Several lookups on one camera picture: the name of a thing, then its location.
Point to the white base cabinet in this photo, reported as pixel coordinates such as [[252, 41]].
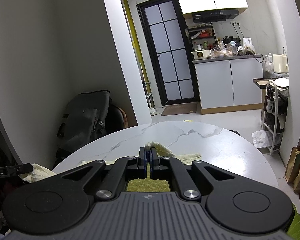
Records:
[[215, 85]]

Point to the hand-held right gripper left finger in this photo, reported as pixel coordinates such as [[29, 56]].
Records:
[[145, 158]]

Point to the wall power outlet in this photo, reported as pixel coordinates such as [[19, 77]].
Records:
[[235, 23]]

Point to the dark wooden tray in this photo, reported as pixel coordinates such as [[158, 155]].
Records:
[[258, 82]]

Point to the lime green cloth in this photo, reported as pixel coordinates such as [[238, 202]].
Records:
[[297, 226]]

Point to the grey backpack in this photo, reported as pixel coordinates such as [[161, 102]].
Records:
[[85, 120]]

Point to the wooden chair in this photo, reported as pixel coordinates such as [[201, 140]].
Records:
[[118, 120]]

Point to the white plastic bag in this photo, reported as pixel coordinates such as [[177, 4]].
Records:
[[261, 138]]

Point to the black framed glass door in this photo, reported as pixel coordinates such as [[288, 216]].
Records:
[[168, 42]]

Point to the pile of food bags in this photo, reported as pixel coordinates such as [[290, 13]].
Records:
[[225, 52]]

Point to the white electric kettle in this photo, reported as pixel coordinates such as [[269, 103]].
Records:
[[247, 42]]

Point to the dark glass bottle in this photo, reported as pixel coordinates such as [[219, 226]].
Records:
[[269, 103]]

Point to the black spice rack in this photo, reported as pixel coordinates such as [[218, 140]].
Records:
[[202, 33]]

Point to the black coffee machine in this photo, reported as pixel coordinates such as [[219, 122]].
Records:
[[227, 41]]

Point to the yellow towel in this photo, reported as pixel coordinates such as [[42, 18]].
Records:
[[162, 151]]

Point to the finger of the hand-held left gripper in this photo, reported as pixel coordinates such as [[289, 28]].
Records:
[[25, 168]]

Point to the clear plastic bottles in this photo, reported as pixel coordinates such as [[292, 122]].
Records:
[[268, 61]]

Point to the white cooking pot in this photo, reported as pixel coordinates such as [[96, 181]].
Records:
[[201, 54]]

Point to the cream countertop appliance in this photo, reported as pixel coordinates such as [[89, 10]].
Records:
[[280, 63]]

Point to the brown door mat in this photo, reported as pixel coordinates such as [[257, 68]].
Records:
[[180, 108]]

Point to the white rolling cart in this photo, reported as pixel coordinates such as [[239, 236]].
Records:
[[274, 130]]

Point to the black range hood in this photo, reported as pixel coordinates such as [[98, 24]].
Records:
[[215, 16]]

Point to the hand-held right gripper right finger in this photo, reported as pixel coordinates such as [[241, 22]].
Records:
[[153, 158]]

